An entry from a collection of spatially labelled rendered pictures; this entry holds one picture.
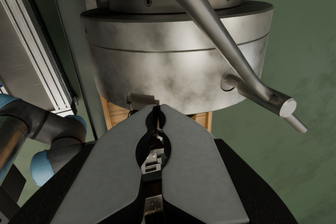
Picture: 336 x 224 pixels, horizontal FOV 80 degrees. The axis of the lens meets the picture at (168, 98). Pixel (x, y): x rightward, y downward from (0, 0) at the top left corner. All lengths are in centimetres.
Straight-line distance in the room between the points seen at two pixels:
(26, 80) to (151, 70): 121
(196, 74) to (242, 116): 193
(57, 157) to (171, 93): 31
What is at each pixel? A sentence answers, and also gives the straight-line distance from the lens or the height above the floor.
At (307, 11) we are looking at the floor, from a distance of 215.
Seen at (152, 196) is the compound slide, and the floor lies 102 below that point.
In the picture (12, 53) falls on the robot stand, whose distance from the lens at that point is 138.
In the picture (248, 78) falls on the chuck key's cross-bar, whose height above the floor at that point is 132.
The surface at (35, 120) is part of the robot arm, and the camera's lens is 55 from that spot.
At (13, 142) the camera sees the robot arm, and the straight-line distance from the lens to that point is 49.
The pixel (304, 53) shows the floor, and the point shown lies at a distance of 228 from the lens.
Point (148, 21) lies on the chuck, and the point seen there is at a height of 122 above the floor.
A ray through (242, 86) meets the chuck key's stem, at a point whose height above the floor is 127.
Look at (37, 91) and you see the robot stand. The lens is 143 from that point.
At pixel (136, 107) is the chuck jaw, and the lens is 30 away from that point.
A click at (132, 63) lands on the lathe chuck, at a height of 121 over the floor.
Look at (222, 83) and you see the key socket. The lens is 27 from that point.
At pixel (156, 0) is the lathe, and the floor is 118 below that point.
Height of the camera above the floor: 145
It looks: 58 degrees down
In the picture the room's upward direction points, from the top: 151 degrees clockwise
